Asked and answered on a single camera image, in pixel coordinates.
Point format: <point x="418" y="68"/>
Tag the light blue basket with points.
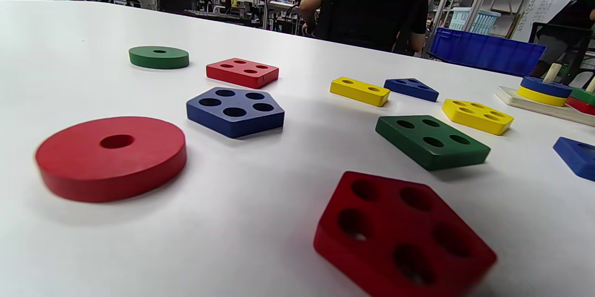
<point x="479" y="20"/>

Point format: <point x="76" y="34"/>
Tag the green square block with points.
<point x="460" y="160"/>

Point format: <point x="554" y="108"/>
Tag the yellow rectangle block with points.
<point x="358" y="98"/>

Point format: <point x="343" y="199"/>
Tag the whiteboard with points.
<point x="539" y="9"/>

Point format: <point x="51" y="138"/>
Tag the blue plastic crate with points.
<point x="483" y="53"/>

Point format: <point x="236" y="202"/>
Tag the blue triangle block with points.
<point x="413" y="95"/>

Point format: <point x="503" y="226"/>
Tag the blue rectangle block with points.
<point x="571" y="162"/>

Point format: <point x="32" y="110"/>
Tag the yellow pentagon block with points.
<point x="479" y="126"/>

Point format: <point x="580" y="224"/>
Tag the green rectangle block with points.
<point x="583" y="97"/>

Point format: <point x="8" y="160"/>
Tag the red rectangle block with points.
<point x="578" y="107"/>

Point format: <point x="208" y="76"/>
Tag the red square block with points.
<point x="241" y="81"/>

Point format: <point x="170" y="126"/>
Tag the red pentagon block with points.
<point x="404" y="229"/>

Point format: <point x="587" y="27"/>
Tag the wooden post board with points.
<point x="506" y="97"/>

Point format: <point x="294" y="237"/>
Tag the blue pentagon block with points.
<point x="214" y="122"/>

